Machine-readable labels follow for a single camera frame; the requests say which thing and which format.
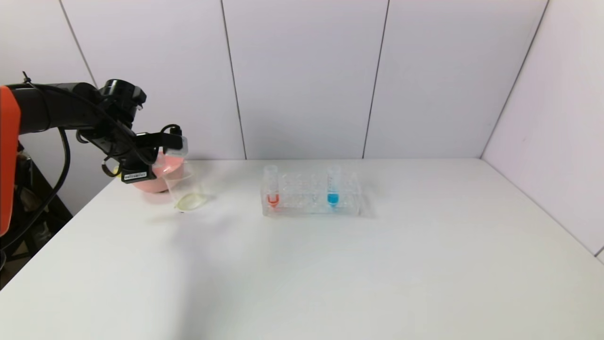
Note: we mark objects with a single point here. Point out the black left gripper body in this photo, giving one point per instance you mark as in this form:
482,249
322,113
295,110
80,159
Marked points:
135,175

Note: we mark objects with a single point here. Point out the test tube with blue pigment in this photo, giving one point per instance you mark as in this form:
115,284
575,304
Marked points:
333,199

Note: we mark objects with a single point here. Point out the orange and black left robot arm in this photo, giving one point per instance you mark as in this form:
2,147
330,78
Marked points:
47,111

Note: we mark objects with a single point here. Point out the clear glass beaker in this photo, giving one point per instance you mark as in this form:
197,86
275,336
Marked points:
188,193

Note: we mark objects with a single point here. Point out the test tube with red pigment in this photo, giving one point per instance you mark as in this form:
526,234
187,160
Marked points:
272,199

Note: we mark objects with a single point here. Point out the clear acrylic test tube rack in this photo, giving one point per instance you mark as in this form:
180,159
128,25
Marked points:
306,210

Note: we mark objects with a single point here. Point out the pink plastic bowl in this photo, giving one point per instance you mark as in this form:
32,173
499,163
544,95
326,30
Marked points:
160,182

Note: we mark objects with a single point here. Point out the dark background furniture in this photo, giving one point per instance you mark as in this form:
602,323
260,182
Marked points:
33,203

